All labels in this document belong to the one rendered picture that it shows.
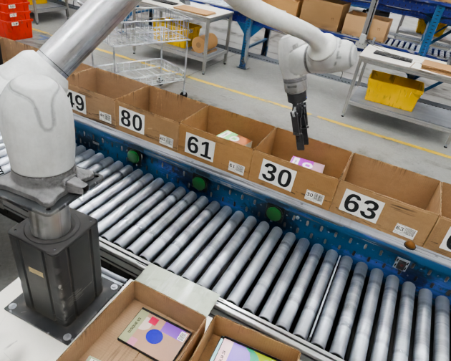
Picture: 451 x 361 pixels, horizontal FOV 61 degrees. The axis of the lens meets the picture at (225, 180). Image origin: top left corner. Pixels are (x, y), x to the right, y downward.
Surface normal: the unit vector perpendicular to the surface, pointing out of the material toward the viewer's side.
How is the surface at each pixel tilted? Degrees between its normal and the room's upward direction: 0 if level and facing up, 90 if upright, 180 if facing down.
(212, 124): 90
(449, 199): 90
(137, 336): 0
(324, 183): 90
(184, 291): 0
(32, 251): 90
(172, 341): 0
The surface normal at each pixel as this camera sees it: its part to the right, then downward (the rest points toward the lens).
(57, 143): 0.77, 0.40
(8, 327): 0.13, -0.82
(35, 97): 0.48, 0.03
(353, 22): -0.46, 0.44
